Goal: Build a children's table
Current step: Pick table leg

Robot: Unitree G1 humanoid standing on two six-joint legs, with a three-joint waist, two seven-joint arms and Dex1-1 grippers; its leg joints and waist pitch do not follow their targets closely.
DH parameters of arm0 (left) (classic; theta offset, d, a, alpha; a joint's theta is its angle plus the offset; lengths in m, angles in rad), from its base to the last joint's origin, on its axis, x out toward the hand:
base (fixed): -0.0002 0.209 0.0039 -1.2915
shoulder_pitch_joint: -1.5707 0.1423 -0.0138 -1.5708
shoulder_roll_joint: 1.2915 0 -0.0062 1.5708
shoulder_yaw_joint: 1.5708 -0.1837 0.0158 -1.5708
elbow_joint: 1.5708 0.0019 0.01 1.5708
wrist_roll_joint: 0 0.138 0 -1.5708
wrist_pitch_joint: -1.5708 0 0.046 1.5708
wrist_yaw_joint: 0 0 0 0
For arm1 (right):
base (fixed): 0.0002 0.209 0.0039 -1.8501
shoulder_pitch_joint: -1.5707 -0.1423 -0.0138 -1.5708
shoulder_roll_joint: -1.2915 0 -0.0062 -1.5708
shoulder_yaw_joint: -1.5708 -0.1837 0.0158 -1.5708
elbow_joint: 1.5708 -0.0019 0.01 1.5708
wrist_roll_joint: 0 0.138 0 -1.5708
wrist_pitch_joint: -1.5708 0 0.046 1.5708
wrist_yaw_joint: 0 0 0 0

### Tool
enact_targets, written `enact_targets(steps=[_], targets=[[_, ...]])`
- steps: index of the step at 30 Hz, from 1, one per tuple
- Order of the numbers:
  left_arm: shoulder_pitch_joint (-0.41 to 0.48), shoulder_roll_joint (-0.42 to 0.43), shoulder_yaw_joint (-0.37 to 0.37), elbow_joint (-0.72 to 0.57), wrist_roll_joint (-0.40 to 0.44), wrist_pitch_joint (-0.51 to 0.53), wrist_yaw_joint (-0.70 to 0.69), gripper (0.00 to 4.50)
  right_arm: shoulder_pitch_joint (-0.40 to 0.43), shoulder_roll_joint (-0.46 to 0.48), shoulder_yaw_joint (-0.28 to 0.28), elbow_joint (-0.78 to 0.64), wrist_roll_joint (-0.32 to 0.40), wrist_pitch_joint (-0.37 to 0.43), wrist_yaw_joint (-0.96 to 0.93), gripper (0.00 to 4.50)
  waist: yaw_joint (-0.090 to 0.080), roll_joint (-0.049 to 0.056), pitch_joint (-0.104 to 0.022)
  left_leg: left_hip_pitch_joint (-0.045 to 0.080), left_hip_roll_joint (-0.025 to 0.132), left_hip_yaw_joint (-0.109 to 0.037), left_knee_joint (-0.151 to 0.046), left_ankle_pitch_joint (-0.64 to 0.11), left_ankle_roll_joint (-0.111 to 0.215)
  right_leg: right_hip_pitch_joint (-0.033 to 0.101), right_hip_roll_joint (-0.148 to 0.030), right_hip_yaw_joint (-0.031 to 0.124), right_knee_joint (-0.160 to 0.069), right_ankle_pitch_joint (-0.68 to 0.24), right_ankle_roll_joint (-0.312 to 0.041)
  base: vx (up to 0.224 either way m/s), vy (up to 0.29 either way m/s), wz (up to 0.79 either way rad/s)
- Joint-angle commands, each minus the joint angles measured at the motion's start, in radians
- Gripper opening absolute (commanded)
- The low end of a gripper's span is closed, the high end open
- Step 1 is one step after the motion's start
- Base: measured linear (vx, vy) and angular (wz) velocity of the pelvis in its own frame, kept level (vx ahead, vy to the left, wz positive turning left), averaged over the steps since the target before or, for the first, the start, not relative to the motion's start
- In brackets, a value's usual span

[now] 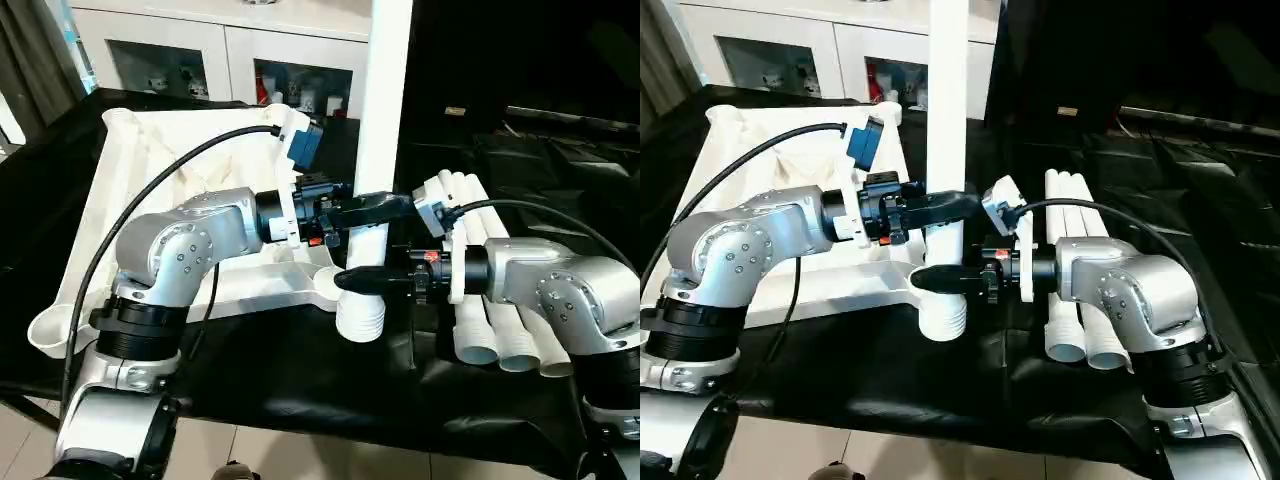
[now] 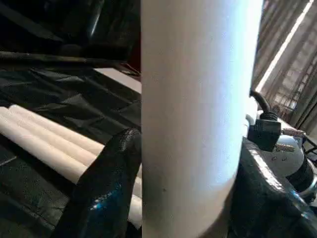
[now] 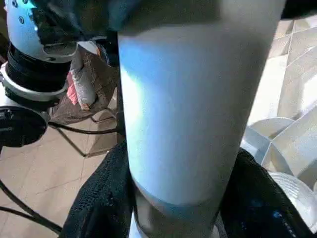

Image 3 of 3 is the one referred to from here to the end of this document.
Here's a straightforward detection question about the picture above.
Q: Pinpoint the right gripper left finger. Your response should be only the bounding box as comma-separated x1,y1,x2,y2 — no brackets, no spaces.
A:
61,139,136,238

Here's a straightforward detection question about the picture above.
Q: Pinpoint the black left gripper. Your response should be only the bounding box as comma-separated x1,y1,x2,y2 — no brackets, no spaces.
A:
33,0,119,45

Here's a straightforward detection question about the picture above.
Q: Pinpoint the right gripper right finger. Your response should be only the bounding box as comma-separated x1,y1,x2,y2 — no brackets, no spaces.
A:
219,146,309,238

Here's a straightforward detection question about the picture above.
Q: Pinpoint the white plastic table leg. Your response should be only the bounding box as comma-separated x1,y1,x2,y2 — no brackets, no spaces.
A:
116,0,283,238

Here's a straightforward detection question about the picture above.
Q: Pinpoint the white plastic table top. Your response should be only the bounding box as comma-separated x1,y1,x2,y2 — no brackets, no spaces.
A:
244,19,317,224

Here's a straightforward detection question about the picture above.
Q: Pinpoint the brown cloth pile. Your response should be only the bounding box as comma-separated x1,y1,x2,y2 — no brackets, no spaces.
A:
49,42,120,124

